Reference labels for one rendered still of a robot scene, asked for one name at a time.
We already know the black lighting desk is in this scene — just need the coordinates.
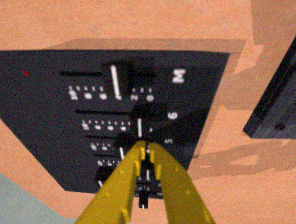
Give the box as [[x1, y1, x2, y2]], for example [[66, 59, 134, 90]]
[[0, 49, 230, 209]]

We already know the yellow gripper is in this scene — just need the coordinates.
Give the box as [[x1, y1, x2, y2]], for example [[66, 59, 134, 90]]
[[74, 140, 216, 224]]

